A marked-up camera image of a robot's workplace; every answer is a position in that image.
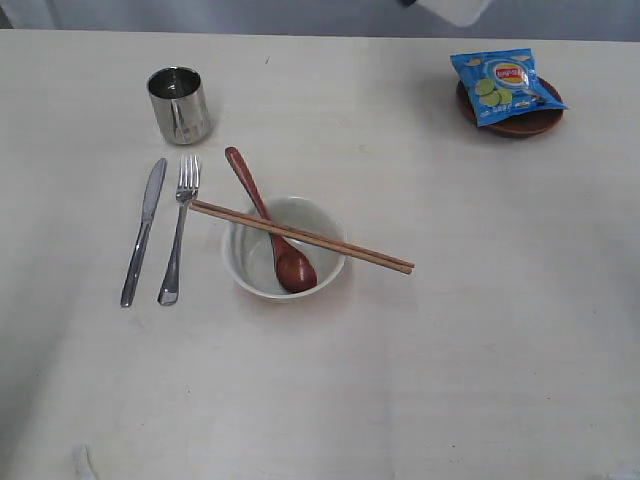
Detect brown wooden spoon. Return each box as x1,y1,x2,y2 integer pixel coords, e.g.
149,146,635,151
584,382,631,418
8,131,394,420
225,146,317,293

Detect clear glass bowl with flowers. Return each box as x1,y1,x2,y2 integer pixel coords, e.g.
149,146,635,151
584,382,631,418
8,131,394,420
222,196,347,303

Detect silver fork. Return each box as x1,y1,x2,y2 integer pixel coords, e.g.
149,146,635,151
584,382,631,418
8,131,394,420
157,154,200,306

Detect silver table knife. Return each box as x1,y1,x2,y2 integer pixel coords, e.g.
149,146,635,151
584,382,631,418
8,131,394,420
120,158,168,308

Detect metal cup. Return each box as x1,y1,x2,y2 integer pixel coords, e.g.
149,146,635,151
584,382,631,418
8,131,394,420
146,66,213,146

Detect brown round plate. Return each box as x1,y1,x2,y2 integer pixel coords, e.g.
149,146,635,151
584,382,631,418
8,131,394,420
455,81,564,138

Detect blue chips bag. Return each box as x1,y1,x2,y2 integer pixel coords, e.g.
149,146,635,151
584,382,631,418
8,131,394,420
450,48,567,127

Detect white perforated plastic basket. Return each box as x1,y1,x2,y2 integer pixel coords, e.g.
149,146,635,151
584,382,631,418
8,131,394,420
399,0,492,27

